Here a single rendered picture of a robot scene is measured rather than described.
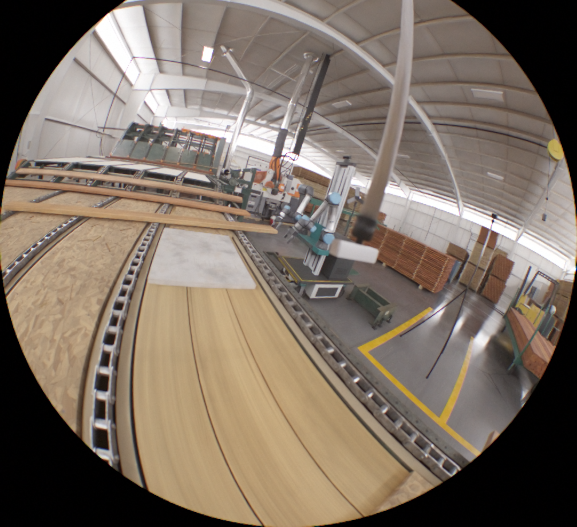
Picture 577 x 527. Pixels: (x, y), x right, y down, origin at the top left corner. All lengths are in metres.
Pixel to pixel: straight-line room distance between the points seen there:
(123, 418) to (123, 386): 0.08
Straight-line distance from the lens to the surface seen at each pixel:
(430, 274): 5.50
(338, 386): 0.61
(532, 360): 3.74
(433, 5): 6.48
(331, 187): 2.49
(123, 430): 0.49
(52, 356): 0.62
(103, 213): 1.42
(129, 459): 0.48
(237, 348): 0.59
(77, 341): 0.62
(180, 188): 2.58
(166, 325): 0.63
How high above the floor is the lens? 1.27
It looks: 15 degrees down
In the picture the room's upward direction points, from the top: 17 degrees clockwise
